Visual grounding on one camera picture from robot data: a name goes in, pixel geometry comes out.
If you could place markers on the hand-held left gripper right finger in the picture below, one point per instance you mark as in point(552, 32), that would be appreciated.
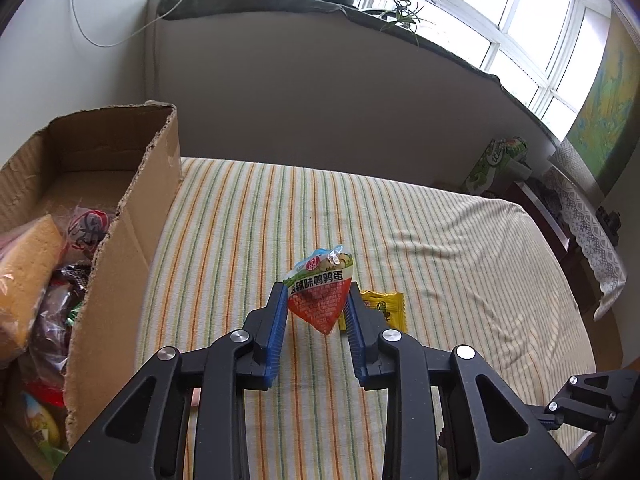
point(352, 325)

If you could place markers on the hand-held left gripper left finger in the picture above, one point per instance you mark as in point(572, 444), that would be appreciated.
point(278, 325)

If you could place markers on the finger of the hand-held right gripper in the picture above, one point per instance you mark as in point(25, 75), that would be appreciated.
point(590, 402)

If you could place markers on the red triangular snack packet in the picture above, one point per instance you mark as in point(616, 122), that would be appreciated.
point(320, 300)

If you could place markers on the brown cardboard box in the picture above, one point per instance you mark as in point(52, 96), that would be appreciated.
point(130, 240)

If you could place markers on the red patterned cake packet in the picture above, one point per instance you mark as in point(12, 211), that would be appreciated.
point(87, 227)

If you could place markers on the large dark chocolate bar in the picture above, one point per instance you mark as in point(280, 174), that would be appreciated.
point(52, 310)

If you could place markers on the sliced bread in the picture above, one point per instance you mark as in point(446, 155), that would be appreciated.
point(30, 280)

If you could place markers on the yellow candy packet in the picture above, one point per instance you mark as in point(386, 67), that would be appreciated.
point(387, 307)

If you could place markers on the lace covered side table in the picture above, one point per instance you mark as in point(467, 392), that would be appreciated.
point(590, 230)

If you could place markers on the small dark figurine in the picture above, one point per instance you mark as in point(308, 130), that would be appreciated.
point(610, 222)

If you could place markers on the dark wooden cabinet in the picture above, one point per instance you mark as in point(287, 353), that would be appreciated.
point(545, 210)

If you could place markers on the green patterned bag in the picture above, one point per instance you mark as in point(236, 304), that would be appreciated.
point(495, 167)

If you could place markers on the green spider plant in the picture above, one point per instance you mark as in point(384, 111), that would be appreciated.
point(400, 10)

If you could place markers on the white framed window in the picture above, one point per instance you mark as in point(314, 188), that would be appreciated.
point(500, 10)

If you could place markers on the green wall poster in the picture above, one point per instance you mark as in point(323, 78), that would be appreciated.
point(610, 110)

